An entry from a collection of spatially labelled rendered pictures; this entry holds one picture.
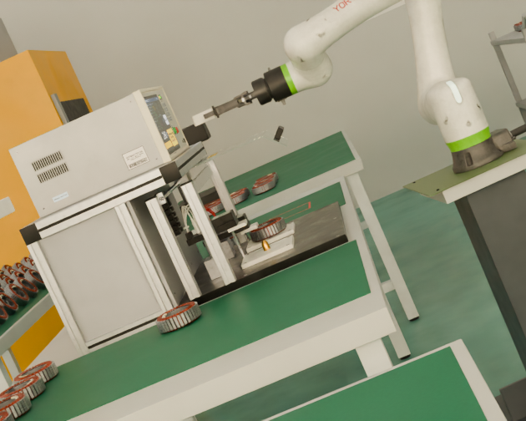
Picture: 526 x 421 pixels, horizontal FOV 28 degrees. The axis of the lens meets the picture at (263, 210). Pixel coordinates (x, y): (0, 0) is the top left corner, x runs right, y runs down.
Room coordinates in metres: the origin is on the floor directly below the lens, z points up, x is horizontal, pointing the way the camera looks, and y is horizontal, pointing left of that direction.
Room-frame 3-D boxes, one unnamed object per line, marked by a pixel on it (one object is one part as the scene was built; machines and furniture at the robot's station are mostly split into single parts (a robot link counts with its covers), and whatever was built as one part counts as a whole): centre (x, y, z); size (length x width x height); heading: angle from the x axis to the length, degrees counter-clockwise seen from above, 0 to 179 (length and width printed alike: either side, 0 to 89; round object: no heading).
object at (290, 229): (3.10, 0.01, 0.78); 0.15 x 0.15 x 0.01; 85
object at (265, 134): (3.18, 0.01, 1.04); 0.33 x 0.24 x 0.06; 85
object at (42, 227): (3.00, 0.34, 1.09); 0.68 x 0.44 x 0.05; 175
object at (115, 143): (3.02, 0.34, 1.22); 0.44 x 0.39 x 0.20; 175
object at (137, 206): (3.00, 0.27, 0.92); 0.66 x 0.01 x 0.30; 175
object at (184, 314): (2.52, 0.29, 0.77); 0.11 x 0.11 x 0.04
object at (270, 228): (3.10, 0.01, 0.80); 0.11 x 0.11 x 0.04
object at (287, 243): (2.85, 0.03, 0.78); 0.15 x 0.15 x 0.01; 85
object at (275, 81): (3.04, -0.18, 1.18); 0.09 x 0.06 x 0.12; 175
